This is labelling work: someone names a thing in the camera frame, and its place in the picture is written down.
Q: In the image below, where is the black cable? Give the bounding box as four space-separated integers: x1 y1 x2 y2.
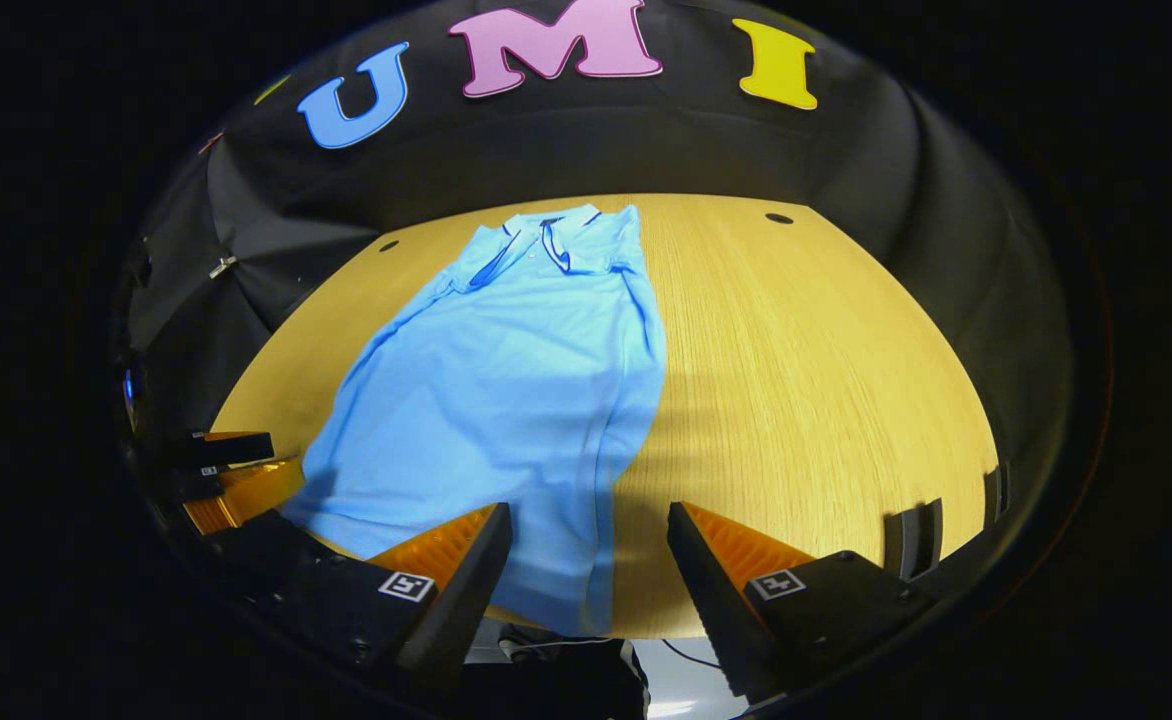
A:
660 638 724 672

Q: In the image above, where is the black backdrop cloth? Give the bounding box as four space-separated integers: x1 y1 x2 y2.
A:
116 0 1072 481

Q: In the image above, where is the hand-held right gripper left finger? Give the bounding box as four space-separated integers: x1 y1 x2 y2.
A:
234 502 515 701

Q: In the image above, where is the light blue T-shirt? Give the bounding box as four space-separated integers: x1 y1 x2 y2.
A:
281 203 669 638

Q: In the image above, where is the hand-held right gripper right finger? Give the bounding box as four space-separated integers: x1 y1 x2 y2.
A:
666 500 939 706

